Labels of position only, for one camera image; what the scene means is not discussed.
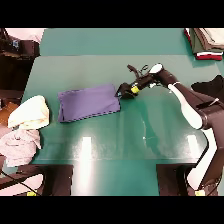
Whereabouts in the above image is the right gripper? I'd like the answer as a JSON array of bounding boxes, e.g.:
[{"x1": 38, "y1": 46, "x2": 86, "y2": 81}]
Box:
[{"x1": 115, "y1": 81, "x2": 141, "y2": 101}]

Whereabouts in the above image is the purple T-shirt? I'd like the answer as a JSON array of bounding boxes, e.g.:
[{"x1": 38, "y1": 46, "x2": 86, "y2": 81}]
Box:
[{"x1": 57, "y1": 82, "x2": 122, "y2": 124}]

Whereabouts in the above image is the black garment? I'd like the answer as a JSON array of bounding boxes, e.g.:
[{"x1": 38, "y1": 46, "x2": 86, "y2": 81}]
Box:
[{"x1": 191, "y1": 74, "x2": 224, "y2": 105}]

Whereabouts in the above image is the dark green garment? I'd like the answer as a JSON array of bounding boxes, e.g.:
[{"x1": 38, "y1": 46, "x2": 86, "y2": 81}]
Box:
[{"x1": 190, "y1": 28, "x2": 224, "y2": 55}]

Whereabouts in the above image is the red garment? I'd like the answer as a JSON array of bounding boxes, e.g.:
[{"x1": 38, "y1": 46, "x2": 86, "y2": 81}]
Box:
[{"x1": 182, "y1": 28, "x2": 224, "y2": 62}]

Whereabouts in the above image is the cream garment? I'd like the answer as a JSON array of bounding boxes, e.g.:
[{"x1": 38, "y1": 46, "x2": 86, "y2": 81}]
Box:
[{"x1": 7, "y1": 94, "x2": 51, "y2": 131}]

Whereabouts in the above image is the beige garment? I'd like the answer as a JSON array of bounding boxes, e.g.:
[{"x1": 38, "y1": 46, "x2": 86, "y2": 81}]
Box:
[{"x1": 201, "y1": 28, "x2": 224, "y2": 44}]

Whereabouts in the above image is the pale pink garment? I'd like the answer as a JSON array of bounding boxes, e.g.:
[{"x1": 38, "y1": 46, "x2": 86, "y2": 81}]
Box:
[{"x1": 0, "y1": 127, "x2": 43, "y2": 168}]

